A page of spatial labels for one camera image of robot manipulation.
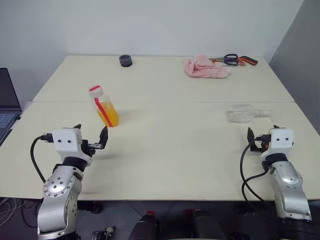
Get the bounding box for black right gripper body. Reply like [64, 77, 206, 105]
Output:
[250, 134, 271, 153]

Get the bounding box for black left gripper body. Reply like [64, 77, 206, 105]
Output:
[81, 139, 104, 159]

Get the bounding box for orange juice bottle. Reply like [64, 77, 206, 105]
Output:
[90, 92, 121, 128]

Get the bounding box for white pink bottle cap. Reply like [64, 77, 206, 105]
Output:
[87, 85, 104, 99]

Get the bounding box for dark laptop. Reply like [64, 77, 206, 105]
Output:
[0, 67, 22, 146]

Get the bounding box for dark grey round cap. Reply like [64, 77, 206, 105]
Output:
[118, 54, 134, 68]

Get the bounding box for pink towel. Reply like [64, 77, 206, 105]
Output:
[183, 53, 231, 80]

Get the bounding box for dark rounded shape red top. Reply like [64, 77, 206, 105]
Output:
[129, 210, 160, 240]

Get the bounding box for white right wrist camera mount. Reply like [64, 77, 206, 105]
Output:
[268, 128, 294, 156]

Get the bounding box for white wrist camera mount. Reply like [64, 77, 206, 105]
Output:
[51, 127, 84, 153]
[268, 128, 294, 156]

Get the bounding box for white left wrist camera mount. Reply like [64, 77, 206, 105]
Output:
[51, 127, 84, 153]

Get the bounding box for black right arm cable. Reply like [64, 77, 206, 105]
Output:
[239, 134, 277, 204]

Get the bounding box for orange black handled pliers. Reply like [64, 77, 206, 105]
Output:
[219, 55, 259, 67]

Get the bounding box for black-handled scissors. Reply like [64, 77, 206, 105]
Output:
[208, 53, 240, 67]

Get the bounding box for white cable bundle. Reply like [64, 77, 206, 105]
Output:
[0, 196, 26, 226]

